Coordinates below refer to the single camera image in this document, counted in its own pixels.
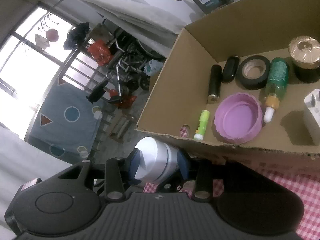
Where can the green lip balm stick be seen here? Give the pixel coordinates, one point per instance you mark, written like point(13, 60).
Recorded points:
point(203, 122)

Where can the white supplement bottle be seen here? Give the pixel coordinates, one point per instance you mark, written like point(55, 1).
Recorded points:
point(158, 160)

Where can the purple plastic lid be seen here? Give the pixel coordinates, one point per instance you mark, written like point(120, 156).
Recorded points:
point(239, 118)

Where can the red plastic bag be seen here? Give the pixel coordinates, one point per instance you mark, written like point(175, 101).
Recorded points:
point(100, 52)

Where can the wheelchair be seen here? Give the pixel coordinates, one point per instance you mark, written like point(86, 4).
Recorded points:
point(126, 69)

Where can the black gold lipstick tube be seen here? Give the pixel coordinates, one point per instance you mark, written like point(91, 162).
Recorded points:
point(214, 83)

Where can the red white checkered tablecloth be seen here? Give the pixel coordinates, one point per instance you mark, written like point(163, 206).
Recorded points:
point(287, 187)

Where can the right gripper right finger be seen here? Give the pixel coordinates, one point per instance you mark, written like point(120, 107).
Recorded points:
point(201, 178)

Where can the white power adapter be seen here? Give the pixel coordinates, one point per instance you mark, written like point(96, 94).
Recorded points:
point(311, 115)

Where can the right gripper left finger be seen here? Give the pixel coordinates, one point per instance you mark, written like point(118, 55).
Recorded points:
point(120, 175)

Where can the brown cardboard box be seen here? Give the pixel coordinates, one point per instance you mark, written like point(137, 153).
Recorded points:
point(230, 90)

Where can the black electrical tape roll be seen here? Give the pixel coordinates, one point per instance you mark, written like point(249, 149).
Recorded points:
point(253, 72)

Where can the gold lid cosmetic jar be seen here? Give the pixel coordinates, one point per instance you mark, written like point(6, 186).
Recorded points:
point(304, 52)

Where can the green dropper bottle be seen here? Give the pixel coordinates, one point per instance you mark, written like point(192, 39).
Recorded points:
point(276, 87)

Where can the grey white curtain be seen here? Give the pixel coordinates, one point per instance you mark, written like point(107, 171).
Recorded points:
point(154, 27)

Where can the black oval case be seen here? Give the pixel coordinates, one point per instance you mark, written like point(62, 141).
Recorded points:
point(230, 69)

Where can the blue play mat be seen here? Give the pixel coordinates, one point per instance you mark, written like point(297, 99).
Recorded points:
point(67, 123)

